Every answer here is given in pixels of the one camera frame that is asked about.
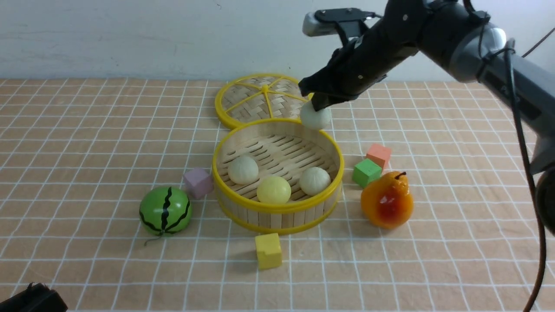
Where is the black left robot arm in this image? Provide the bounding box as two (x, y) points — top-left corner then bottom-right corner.
(0, 283), (68, 312)

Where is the green toy watermelon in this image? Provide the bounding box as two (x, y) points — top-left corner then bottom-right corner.
(139, 186), (193, 237)

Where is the bamboo steamer tray yellow rim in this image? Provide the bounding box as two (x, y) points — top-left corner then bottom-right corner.
(212, 119), (345, 235)

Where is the green cube block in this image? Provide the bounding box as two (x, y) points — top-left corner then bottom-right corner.
(352, 159), (382, 188)

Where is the salmon cube block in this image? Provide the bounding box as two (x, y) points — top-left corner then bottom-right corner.
(366, 143), (392, 170)

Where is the white bun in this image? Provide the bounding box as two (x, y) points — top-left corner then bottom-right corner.
(228, 155), (258, 185)
(300, 100), (332, 130)
(298, 167), (332, 197)

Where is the orange toy pear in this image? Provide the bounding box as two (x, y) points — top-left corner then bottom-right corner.
(360, 171), (414, 230)

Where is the yellow cube block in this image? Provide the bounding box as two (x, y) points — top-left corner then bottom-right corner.
(255, 233), (283, 270)

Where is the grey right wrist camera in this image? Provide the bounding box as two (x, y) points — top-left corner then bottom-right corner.
(302, 8), (382, 45)

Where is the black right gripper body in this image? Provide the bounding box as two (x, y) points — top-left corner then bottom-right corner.
(299, 26), (418, 102)

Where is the pink cube block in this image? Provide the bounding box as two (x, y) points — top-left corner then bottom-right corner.
(183, 168), (214, 199)

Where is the woven bamboo steamer lid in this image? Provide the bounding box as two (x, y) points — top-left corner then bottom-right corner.
(214, 73), (313, 130)

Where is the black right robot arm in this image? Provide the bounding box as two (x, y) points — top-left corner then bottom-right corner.
(299, 0), (555, 232)

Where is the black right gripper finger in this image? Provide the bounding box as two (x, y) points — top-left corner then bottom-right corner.
(311, 92), (347, 112)

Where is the yellow bun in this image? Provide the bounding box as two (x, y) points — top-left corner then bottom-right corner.
(256, 175), (291, 204)

